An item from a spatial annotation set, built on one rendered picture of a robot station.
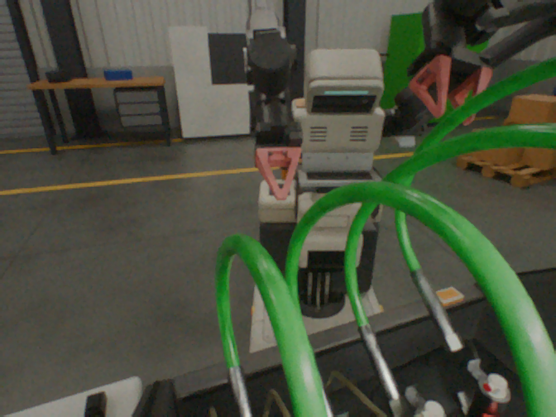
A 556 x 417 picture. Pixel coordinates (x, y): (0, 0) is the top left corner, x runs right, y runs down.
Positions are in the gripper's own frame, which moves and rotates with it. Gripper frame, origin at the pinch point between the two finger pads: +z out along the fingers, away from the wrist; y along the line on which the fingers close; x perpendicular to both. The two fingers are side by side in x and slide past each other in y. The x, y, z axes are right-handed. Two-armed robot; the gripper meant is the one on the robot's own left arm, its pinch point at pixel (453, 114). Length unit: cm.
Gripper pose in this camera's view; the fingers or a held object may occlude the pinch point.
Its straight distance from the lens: 57.5
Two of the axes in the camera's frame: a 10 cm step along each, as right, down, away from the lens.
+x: -2.8, 3.0, 9.1
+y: 9.6, 1.4, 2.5
